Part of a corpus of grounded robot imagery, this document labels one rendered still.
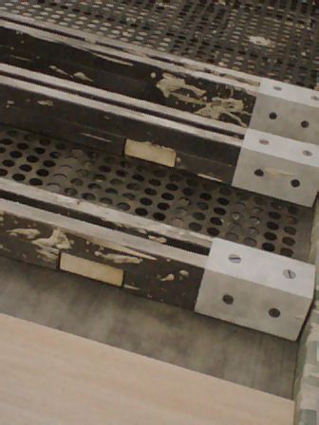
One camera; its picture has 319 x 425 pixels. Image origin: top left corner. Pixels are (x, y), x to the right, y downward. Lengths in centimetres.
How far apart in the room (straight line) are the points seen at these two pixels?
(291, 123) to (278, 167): 19
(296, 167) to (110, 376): 46
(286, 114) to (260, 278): 47
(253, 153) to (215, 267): 28
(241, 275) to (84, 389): 22
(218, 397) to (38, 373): 19
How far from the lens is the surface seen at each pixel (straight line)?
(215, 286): 84
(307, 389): 77
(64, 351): 78
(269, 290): 83
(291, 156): 107
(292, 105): 123
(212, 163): 108
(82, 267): 88
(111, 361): 77
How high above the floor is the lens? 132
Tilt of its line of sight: 15 degrees down
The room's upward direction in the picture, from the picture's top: 46 degrees counter-clockwise
